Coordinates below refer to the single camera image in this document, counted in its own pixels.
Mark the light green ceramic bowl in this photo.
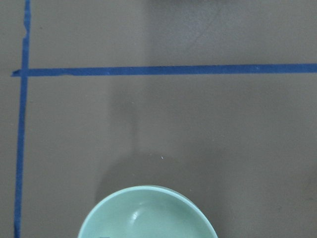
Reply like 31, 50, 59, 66
78, 185, 217, 238

